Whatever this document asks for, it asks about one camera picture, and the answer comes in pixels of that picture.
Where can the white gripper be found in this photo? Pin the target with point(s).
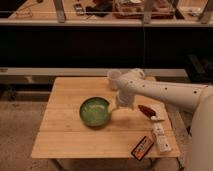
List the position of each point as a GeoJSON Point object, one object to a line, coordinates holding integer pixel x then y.
{"type": "Point", "coordinates": [124, 99]}

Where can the red chili pepper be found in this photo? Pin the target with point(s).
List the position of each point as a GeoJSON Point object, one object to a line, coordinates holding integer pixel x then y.
{"type": "Point", "coordinates": [147, 111]}

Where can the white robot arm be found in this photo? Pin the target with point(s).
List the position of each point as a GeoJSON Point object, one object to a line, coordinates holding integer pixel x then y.
{"type": "Point", "coordinates": [195, 98]}

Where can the white plastic cup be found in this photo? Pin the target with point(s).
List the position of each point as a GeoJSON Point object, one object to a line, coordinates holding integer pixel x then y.
{"type": "Point", "coordinates": [112, 76]}

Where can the green bowl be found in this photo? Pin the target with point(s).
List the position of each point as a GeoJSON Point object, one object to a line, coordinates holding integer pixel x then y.
{"type": "Point", "coordinates": [94, 111]}

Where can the white tube package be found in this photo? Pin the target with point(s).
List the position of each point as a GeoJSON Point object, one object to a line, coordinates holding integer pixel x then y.
{"type": "Point", "coordinates": [161, 139]}

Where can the black orange snack packet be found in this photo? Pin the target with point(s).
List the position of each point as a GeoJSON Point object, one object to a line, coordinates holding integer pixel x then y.
{"type": "Point", "coordinates": [142, 148]}

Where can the wooden table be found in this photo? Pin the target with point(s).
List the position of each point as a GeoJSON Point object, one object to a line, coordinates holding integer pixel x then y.
{"type": "Point", "coordinates": [62, 134]}

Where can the brown tray on shelf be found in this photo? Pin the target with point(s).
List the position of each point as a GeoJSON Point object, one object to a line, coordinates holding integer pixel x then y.
{"type": "Point", "coordinates": [161, 9]}

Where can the black phone on shelf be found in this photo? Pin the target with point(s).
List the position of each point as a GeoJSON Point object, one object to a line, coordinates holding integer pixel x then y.
{"type": "Point", "coordinates": [79, 9]}

